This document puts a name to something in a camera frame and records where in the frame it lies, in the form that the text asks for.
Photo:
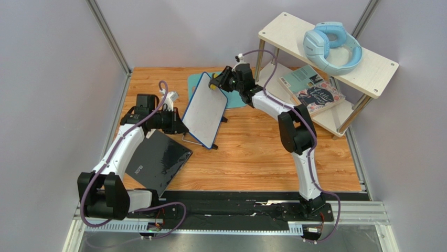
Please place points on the teal book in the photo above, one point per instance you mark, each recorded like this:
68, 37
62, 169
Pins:
299, 80

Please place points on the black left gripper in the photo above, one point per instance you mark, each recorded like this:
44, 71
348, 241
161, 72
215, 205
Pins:
177, 125

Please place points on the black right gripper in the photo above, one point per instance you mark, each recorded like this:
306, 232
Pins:
225, 79

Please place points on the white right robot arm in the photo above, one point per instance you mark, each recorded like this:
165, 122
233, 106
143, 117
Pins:
297, 132

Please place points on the blue-framed whiteboard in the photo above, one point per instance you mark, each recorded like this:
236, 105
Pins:
205, 113

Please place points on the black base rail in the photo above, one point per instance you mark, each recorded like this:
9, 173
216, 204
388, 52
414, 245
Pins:
233, 211

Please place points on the light blue headphones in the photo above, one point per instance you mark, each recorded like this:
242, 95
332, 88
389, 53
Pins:
325, 36

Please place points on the white two-tier shelf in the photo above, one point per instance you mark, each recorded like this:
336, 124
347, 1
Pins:
371, 76

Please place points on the floral dark book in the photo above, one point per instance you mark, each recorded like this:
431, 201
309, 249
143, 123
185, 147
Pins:
319, 97

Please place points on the black square plate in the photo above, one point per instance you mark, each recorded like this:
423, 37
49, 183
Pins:
156, 161

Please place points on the teal cutting board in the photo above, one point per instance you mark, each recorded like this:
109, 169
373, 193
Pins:
234, 100

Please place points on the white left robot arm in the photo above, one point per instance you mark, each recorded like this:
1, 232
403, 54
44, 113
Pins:
102, 193

